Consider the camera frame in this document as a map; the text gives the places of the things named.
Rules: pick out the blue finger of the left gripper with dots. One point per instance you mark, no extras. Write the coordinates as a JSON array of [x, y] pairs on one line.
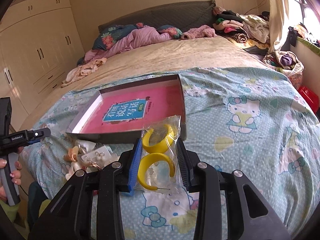
[[37, 135]]

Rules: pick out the peach clothing on bed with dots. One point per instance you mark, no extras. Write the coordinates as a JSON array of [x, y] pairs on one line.
[[82, 71]]

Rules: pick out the Hello Kitty blue blanket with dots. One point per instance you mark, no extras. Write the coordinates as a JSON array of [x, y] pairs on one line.
[[279, 152]]

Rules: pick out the white earring card bag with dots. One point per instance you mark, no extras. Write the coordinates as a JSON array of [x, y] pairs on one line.
[[99, 158]]

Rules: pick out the lilac crumpled duvet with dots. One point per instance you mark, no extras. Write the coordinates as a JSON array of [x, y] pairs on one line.
[[137, 38]]

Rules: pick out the pink fluffy garment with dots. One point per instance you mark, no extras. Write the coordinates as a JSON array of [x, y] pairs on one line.
[[200, 32]]

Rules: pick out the beige bed cover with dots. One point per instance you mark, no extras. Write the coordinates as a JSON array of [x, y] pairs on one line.
[[167, 56]]

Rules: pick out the floral dark pillow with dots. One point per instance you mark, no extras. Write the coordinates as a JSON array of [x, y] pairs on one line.
[[111, 35]]

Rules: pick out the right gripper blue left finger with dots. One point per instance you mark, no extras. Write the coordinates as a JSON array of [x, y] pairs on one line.
[[130, 161]]

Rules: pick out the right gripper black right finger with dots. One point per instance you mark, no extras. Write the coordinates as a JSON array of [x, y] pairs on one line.
[[187, 161]]

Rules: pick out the cream wardrobe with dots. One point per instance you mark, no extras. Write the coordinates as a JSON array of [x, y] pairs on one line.
[[40, 44]]

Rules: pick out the shallow cardboard box tray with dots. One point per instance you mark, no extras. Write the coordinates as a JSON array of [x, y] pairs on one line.
[[128, 137]]

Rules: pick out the bag with yellow hoop earrings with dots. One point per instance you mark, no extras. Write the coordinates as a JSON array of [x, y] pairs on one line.
[[158, 169]]

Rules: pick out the pile of clothes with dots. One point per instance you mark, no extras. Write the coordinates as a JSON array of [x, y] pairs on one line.
[[244, 31]]

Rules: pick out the cream curtain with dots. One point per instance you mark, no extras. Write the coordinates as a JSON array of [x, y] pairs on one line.
[[278, 23]]

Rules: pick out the red plastic box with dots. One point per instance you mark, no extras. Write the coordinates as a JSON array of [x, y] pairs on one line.
[[310, 97]]

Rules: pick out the dark grey quilted headboard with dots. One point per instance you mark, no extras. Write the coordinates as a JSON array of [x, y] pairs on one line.
[[182, 15]]

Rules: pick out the floral bag with clothes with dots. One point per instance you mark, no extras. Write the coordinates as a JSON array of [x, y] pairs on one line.
[[287, 63]]

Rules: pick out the pink children's book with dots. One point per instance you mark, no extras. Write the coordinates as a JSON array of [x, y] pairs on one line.
[[130, 109]]

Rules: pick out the person's left hand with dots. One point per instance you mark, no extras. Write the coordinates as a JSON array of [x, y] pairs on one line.
[[10, 177]]

